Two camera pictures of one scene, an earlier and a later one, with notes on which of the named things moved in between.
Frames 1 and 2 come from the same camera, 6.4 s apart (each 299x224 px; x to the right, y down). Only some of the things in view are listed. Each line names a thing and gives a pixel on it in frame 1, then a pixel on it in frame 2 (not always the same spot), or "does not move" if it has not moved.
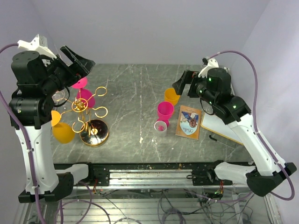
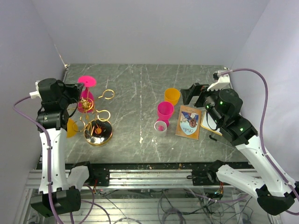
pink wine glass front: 165,110 does not move
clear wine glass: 160,129 does not move
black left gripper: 82,66 → 75,88
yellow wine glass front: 170,95 does not move
